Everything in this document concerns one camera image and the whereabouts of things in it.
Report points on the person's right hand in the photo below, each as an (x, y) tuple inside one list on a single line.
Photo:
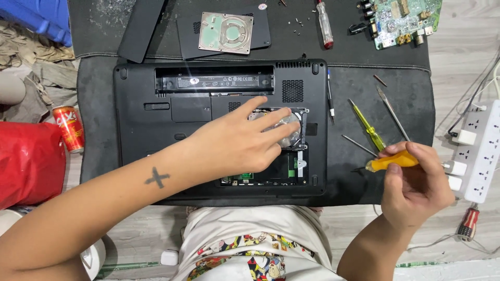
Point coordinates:
[(420, 195)]

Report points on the person's left hand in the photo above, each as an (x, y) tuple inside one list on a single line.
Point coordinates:
[(230, 144)]

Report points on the white plugged charger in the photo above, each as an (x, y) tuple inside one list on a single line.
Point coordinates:
[(456, 168), (464, 137), (455, 182)]

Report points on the red and black screwdriver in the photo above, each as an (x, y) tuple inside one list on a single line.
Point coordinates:
[(468, 224)]

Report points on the black laptop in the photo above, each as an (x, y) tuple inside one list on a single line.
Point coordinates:
[(156, 148)]

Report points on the white power strip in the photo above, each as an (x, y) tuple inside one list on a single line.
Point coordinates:
[(484, 152)]

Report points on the black foam work mat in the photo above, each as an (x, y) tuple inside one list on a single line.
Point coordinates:
[(406, 117)]

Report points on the thin metal rod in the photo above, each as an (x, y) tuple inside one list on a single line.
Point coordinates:
[(357, 144)]

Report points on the black stitched work mat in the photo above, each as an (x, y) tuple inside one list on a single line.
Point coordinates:
[(273, 54)]

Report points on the person's white printed shorts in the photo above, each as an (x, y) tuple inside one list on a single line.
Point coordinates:
[(254, 242)]

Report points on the black laptop cover panel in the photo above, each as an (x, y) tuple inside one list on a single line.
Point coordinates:
[(187, 43)]

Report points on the thin black precision screwdriver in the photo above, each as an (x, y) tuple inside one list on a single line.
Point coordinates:
[(330, 97)]

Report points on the bare silver hard drive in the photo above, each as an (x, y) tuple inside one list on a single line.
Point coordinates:
[(226, 33)]

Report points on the small brown screwdriver bit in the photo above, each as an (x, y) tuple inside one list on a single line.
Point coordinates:
[(379, 80)]

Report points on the white loose charger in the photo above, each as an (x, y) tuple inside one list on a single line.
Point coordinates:
[(169, 257)]

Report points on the group of small screws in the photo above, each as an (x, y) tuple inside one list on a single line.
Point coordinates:
[(297, 22)]

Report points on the round red white sticker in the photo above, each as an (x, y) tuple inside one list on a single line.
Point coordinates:
[(262, 6)]

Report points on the black laptop battery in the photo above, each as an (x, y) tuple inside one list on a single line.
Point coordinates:
[(140, 29)]

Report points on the clear red tipped screwdriver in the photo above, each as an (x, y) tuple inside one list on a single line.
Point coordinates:
[(325, 25)]

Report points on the red drink can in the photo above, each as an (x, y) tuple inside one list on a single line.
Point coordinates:
[(69, 128)]

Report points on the small black connector part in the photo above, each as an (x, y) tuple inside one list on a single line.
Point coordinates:
[(357, 28)]

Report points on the green circuit board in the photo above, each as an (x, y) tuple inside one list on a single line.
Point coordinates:
[(402, 21)]

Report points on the white round appliance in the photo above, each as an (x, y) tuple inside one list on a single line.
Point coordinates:
[(95, 255)]

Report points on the heap of beige cloth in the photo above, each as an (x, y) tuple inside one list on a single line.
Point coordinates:
[(43, 78)]

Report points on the red plastic bag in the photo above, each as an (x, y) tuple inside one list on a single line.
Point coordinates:
[(29, 164)]

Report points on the blue plastic crate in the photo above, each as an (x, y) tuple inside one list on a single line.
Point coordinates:
[(35, 17)]

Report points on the silver hard drive in bracket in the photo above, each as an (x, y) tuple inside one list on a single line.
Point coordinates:
[(297, 132)]

